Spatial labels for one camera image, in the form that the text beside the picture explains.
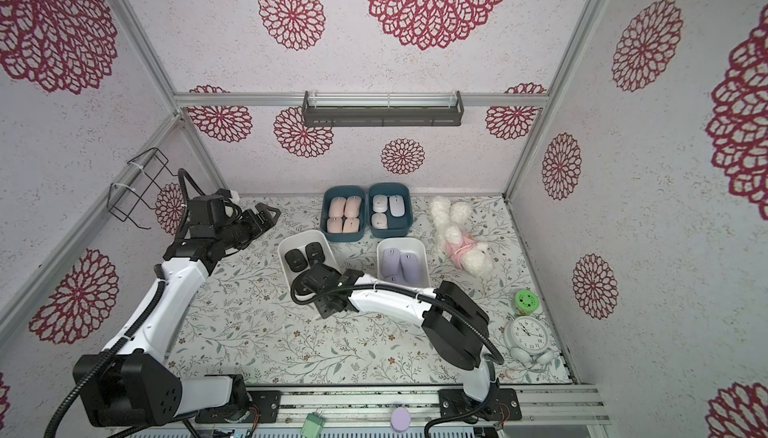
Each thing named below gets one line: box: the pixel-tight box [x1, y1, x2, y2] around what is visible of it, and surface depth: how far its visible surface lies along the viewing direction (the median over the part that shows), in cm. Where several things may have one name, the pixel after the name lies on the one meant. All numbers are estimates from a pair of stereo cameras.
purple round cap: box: [390, 407, 412, 433], surface depth 66 cm
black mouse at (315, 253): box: [305, 242, 325, 267], surface depth 103 cm
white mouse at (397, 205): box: [389, 194, 405, 217], surface depth 119 cm
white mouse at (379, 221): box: [371, 212, 388, 230], surface depth 112 cm
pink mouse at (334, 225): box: [326, 217, 343, 234], surface depth 111 cm
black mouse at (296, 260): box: [285, 248, 308, 272], surface depth 101 cm
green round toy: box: [515, 289, 541, 315], surface depth 89 cm
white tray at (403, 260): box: [376, 237, 431, 288], surface depth 100 cm
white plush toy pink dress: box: [429, 196, 493, 278], surface depth 95 cm
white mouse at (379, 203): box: [372, 194, 388, 213], surface depth 118 cm
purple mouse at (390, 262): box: [382, 248, 401, 278], surface depth 100 cm
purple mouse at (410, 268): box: [400, 253, 419, 285], surface depth 100 cm
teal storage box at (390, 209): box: [368, 182, 413, 238], surface depth 116 cm
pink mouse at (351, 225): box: [343, 217, 360, 233], surface depth 111 cm
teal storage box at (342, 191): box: [320, 185, 366, 242], surface depth 115 cm
